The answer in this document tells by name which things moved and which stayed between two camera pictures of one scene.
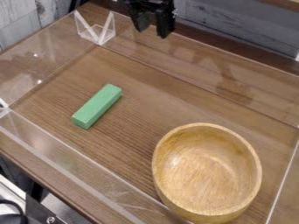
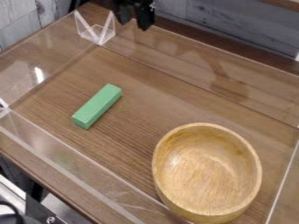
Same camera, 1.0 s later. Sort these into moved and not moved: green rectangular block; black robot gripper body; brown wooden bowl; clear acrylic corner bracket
Moved: black robot gripper body
Not moved: green rectangular block; brown wooden bowl; clear acrylic corner bracket
